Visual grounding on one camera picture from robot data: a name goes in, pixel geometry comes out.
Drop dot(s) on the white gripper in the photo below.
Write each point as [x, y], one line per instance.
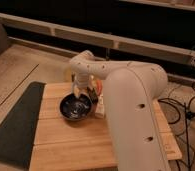
[79, 88]

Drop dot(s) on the dark ceramic bowl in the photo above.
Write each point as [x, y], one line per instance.
[75, 108]

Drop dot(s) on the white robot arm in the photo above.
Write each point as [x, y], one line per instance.
[129, 89]

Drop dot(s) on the orange and black object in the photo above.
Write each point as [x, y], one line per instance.
[94, 90]

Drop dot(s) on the white bottle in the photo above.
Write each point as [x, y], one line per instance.
[100, 110]

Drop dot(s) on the dark floor mat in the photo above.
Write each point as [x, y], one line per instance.
[17, 131]

